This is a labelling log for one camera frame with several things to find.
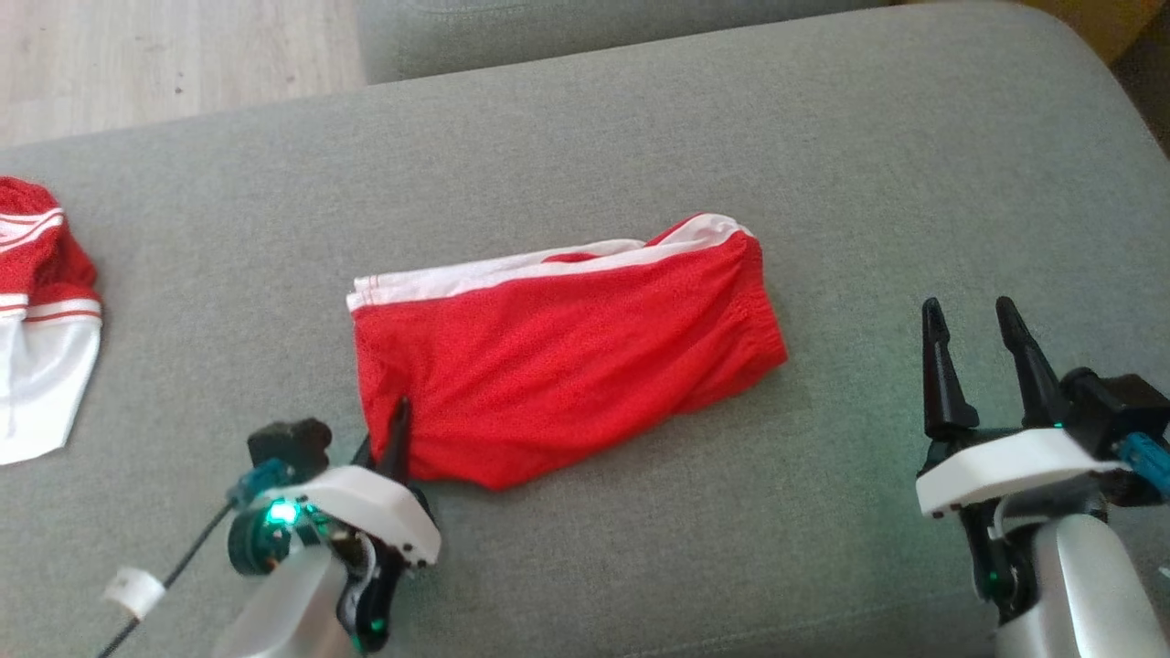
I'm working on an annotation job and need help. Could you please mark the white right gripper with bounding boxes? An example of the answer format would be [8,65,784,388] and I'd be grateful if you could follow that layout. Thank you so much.
[916,297,1134,622]

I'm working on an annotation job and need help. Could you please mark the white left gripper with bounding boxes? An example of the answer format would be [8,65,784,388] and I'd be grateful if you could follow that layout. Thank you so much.
[229,396,441,654]

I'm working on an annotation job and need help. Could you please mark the red Bulls basketball shorts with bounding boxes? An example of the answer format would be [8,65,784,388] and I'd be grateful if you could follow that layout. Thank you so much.
[347,213,789,492]

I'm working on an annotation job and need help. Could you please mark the red basketball jersey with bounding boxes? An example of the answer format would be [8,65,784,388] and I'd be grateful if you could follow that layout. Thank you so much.
[0,176,103,467]

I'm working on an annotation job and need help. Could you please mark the large grey fabric sofa seat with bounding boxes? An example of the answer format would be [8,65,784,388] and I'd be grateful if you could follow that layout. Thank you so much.
[0,0,1170,658]

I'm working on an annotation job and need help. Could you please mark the small grey sofa cushion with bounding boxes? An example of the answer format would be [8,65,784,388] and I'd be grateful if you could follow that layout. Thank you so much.
[356,0,892,85]

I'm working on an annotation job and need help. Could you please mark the left cable with blue plug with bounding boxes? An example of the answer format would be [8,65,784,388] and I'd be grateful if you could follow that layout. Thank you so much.
[96,460,295,658]

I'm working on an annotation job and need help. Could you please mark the cable with blue plug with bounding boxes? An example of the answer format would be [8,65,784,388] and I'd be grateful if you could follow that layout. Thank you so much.
[96,460,295,658]
[1120,434,1170,502]

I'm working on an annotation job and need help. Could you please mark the right cable with blue plug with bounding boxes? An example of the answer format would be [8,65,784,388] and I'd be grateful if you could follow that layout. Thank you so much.
[1120,434,1170,502]

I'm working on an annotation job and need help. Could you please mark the white cable clip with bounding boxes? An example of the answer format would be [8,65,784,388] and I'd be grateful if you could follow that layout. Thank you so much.
[102,568,166,619]

